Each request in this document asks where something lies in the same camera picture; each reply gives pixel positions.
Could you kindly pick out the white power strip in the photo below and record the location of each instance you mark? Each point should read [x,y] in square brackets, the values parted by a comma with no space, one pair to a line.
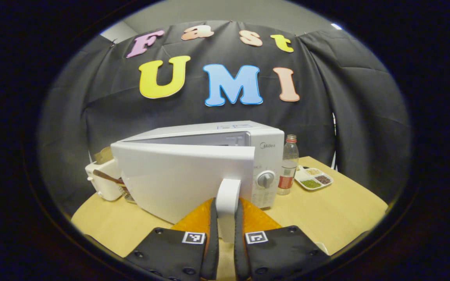
[322,248]

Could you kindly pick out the white divided dish of beans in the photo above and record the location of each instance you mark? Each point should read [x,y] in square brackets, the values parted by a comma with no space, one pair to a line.
[313,178]

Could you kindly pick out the white microwave oven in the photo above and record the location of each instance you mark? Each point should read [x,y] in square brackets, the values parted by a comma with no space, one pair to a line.
[178,175]

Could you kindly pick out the black backdrop cloth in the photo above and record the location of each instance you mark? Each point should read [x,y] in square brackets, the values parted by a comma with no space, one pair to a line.
[326,101]

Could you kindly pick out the brown toast slice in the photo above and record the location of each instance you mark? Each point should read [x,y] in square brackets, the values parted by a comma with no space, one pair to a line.
[104,156]

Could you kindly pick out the clear bottle with red label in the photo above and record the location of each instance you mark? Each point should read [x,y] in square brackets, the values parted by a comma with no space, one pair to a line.
[288,168]

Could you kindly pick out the white toaster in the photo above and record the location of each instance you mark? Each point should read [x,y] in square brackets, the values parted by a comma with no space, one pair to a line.
[104,187]

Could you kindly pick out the small ceiling light panel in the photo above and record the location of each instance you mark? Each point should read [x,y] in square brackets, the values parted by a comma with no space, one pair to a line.
[336,26]

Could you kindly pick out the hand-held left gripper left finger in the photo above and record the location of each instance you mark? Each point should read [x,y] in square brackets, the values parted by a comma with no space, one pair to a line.
[170,253]

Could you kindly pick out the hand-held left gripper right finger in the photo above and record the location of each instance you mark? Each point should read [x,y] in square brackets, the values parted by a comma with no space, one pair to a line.
[279,253]

